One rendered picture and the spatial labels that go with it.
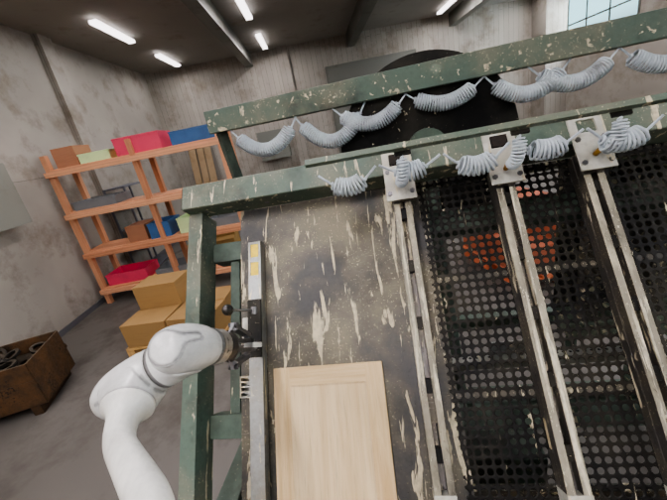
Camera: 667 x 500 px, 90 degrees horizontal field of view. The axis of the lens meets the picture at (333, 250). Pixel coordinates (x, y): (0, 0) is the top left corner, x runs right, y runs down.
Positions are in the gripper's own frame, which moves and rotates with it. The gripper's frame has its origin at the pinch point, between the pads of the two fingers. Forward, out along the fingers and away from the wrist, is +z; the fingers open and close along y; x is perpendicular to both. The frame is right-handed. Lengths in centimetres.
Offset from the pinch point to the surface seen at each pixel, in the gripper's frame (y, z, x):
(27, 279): 113, 243, 432
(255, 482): -41.7, 11.7, 5.3
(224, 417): -23.8, 19.2, 20.2
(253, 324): 7.0, 10.7, 4.7
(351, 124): 94, 31, -36
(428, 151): 59, 6, -63
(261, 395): -16.3, 11.7, 2.7
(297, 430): -27.7, 14.1, -8.4
